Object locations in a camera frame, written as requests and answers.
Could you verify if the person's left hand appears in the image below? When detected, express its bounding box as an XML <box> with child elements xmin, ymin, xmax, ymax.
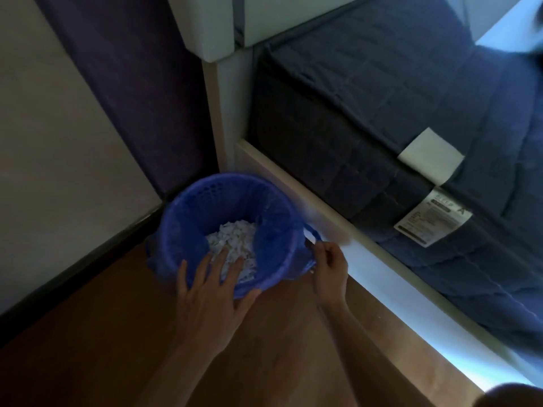
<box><xmin>176</xmin><ymin>252</ymin><xmax>262</xmax><ymax>360</ymax></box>

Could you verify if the person's right hand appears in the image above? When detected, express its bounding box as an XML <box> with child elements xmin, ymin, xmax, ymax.
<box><xmin>312</xmin><ymin>241</ymin><xmax>350</xmax><ymax>311</ymax></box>

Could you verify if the blue plastic bin bag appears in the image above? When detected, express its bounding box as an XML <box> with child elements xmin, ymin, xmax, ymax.
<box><xmin>144</xmin><ymin>174</ymin><xmax>324</xmax><ymax>300</ymax></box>

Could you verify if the blue plastic waste basket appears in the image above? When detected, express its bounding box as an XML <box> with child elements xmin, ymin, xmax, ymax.
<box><xmin>148</xmin><ymin>173</ymin><xmax>307</xmax><ymax>298</ymax></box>

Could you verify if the person's right forearm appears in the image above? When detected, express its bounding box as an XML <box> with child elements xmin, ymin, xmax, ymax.
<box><xmin>317</xmin><ymin>304</ymin><xmax>427</xmax><ymax>407</ymax></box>

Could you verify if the person's left forearm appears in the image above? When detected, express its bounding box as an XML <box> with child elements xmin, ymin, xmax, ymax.
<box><xmin>138</xmin><ymin>335</ymin><xmax>240</xmax><ymax>407</ymax></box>

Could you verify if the pile of white paper scraps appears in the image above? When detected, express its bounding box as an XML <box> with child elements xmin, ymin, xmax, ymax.
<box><xmin>205</xmin><ymin>220</ymin><xmax>259</xmax><ymax>285</ymax></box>

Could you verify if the black baseboard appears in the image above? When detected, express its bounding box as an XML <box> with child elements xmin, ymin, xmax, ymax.
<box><xmin>0</xmin><ymin>202</ymin><xmax>164</xmax><ymax>349</ymax></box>

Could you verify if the printed white mattress label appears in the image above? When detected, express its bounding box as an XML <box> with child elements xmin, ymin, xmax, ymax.
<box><xmin>394</xmin><ymin>188</ymin><xmax>474</xmax><ymax>249</ymax></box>

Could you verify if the dark blue mattress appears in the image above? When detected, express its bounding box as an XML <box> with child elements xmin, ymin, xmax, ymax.
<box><xmin>249</xmin><ymin>0</ymin><xmax>543</xmax><ymax>293</ymax></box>

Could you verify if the plain white mattress tag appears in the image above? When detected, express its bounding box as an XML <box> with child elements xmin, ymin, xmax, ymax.
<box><xmin>397</xmin><ymin>127</ymin><xmax>466</xmax><ymax>186</ymax></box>

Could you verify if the dark purple curtain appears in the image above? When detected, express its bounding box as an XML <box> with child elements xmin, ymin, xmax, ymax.
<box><xmin>33</xmin><ymin>0</ymin><xmax>219</xmax><ymax>200</ymax></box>

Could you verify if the blue quilt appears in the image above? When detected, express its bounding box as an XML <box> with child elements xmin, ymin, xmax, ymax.
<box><xmin>373</xmin><ymin>44</ymin><xmax>543</xmax><ymax>361</ymax></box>

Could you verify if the person's knee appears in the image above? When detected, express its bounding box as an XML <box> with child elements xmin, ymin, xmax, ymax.
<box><xmin>484</xmin><ymin>382</ymin><xmax>543</xmax><ymax>407</ymax></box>

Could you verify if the white padded headboard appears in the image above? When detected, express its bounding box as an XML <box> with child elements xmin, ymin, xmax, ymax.
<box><xmin>165</xmin><ymin>0</ymin><xmax>370</xmax><ymax>63</ymax></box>

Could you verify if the white bed frame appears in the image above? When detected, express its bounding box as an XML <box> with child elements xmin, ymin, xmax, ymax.
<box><xmin>202</xmin><ymin>48</ymin><xmax>543</xmax><ymax>388</ymax></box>

